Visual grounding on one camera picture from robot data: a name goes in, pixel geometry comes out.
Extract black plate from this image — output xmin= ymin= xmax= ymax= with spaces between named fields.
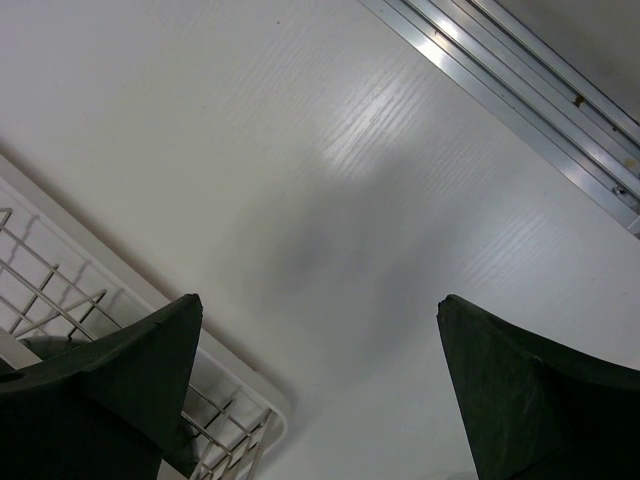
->
xmin=19 ymin=336 xmax=88 ymax=361

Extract white drip tray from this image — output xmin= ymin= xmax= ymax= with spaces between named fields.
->
xmin=1 ymin=159 xmax=290 ymax=479

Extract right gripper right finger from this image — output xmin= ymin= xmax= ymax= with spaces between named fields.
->
xmin=437 ymin=295 xmax=639 ymax=479

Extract wire dish rack wooden handles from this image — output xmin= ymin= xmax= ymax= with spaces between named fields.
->
xmin=1 ymin=200 xmax=285 ymax=479

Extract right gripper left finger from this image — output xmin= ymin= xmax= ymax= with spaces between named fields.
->
xmin=1 ymin=294 xmax=203 ymax=479

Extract aluminium table edge rail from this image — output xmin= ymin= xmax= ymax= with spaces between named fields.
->
xmin=364 ymin=1 xmax=639 ymax=235

